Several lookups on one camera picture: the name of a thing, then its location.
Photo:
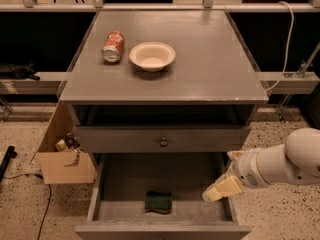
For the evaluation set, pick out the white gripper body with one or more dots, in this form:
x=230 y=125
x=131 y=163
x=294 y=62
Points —
x=246 y=171

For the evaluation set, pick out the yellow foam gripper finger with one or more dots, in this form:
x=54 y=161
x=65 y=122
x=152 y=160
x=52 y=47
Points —
x=235 y=155
x=223 y=187

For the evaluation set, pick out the green yellow scrubbing sponge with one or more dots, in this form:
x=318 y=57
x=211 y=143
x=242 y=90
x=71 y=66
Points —
x=158 y=202

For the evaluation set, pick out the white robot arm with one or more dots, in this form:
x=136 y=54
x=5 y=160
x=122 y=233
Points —
x=296 y=162

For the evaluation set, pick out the round metal drawer knob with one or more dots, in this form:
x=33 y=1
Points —
x=163 y=142

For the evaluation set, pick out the grey wooden drawer cabinet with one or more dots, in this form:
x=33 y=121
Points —
x=210 y=83

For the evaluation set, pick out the grey open middle drawer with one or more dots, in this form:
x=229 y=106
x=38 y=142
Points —
x=117 y=208

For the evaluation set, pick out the grey closed upper drawer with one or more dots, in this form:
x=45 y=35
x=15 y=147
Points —
x=145 y=139

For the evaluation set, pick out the white paper bowl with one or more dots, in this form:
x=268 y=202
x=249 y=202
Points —
x=152 y=56

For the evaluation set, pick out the crushed orange soda can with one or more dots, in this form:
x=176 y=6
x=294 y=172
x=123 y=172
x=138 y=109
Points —
x=113 y=48

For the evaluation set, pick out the items inside cardboard box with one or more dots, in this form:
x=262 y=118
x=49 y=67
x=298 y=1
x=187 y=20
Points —
x=68 y=143

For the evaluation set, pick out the open cardboard box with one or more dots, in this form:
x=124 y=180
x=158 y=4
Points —
x=70 y=167

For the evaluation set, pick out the black pole on floor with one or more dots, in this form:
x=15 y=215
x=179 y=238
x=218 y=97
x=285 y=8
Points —
x=10 y=154

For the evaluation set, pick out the metal frame rail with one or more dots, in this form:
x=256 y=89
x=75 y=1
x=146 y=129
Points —
x=250 y=8

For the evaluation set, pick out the black object on rail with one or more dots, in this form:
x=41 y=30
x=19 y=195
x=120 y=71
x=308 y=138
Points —
x=17 y=71

